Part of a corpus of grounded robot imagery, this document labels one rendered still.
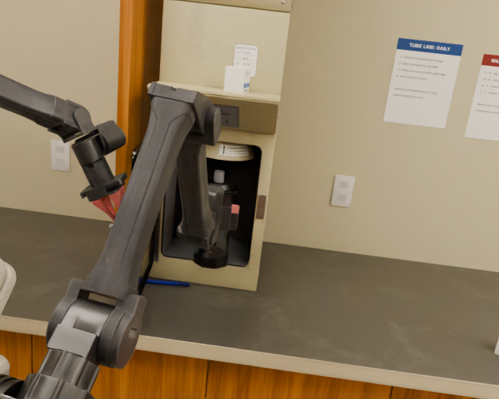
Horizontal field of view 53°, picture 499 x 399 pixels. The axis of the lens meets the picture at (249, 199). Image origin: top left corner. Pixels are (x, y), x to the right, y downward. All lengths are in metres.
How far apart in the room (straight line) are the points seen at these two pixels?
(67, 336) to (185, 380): 0.69
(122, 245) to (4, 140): 1.40
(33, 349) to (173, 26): 0.89
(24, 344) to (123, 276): 0.75
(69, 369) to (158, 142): 0.33
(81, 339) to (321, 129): 1.28
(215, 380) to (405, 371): 0.46
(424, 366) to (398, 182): 0.75
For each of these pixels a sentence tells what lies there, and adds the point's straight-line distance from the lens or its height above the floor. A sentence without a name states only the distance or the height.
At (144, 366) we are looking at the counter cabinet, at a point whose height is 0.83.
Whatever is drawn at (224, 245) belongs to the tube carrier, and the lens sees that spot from 1.41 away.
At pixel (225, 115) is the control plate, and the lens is 1.27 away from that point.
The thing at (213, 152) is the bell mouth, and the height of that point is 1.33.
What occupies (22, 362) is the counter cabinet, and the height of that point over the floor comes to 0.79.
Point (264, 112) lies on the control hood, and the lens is 1.25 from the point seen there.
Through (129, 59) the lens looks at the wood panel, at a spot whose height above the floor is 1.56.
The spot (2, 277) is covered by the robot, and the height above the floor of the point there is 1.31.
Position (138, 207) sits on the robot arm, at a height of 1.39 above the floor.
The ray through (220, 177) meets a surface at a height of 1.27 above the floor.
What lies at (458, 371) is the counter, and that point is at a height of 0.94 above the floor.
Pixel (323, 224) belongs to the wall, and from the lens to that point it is 1.86.
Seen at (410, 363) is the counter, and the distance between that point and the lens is 1.32.
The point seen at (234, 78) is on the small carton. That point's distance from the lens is 1.25.
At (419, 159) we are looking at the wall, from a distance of 1.85.
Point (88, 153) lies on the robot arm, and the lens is 1.17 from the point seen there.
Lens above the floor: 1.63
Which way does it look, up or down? 17 degrees down
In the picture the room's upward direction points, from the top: 6 degrees clockwise
